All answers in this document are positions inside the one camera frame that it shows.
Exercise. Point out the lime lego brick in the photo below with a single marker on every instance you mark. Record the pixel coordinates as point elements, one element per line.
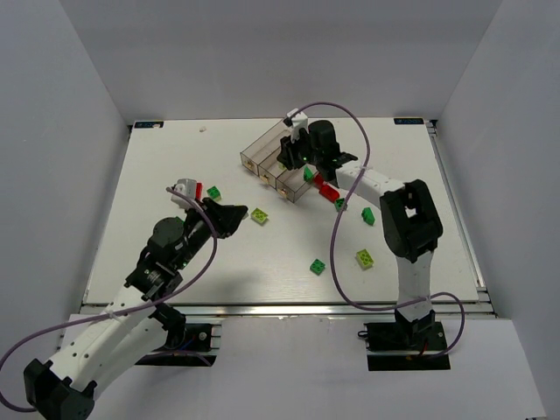
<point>364,259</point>
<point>259,216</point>

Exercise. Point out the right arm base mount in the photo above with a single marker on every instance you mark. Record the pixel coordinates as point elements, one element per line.
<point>390,349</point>

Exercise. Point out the aluminium front rail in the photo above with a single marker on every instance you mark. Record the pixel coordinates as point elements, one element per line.
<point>478,309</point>

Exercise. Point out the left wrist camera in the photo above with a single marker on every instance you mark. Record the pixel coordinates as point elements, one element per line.
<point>185,187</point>

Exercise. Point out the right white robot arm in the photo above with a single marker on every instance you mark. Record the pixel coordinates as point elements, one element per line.
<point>410,222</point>

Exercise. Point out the green sloped lego brick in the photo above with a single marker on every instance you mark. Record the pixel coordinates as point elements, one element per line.
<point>308,174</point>

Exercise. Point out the left blue label sticker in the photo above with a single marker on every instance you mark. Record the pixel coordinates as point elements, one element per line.
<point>138,125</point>

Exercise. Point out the red L lego stack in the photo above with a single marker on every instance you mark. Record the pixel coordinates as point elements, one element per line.
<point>198,191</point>

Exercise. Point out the red square lego brick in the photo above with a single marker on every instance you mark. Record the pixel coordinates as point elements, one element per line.
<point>318,179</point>

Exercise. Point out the blue label sticker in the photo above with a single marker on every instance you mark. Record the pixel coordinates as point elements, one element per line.
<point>138,125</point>
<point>408,121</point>

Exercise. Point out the lime lego brick right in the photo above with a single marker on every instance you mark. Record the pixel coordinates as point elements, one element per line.
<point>364,259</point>

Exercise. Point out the clear plastic bin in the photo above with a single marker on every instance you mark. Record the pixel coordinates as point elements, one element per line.
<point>263,146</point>
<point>269,170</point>
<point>291,185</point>

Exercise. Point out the near clear plastic bin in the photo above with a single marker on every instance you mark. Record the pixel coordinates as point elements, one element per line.
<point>291,185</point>

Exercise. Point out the small green square lego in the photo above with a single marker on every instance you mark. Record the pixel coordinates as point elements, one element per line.
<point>340,204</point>

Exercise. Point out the right blue label sticker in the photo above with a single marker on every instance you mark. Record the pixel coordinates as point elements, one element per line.
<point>408,121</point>

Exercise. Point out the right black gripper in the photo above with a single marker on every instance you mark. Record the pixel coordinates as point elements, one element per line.
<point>290,151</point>

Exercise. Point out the green and lime lego stack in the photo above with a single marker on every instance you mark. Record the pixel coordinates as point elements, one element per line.
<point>214,193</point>

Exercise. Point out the lime lego brick centre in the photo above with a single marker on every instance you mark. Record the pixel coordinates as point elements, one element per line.
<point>259,216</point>

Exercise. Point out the green lego brick right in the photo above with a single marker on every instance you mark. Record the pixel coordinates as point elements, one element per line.
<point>368,216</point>

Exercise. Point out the green lego brick bottom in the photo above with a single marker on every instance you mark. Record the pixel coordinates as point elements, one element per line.
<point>317,267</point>

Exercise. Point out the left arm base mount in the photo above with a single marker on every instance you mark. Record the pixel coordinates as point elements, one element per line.
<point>186,344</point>

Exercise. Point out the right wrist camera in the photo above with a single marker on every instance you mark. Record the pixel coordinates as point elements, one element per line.
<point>296,120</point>

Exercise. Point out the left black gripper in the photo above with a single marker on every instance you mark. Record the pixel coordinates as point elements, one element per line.
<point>210,215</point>

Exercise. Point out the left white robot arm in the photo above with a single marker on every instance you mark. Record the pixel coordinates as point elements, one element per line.
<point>137,320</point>

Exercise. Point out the middle clear plastic bin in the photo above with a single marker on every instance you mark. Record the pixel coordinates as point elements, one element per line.
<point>269,170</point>

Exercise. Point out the far clear plastic bin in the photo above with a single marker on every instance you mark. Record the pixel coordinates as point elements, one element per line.
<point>263,146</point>

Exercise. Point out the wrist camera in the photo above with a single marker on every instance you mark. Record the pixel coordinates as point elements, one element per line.
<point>185,187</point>
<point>296,120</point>

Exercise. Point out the red curved lego brick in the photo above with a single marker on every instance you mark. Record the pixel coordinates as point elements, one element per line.
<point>329,193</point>

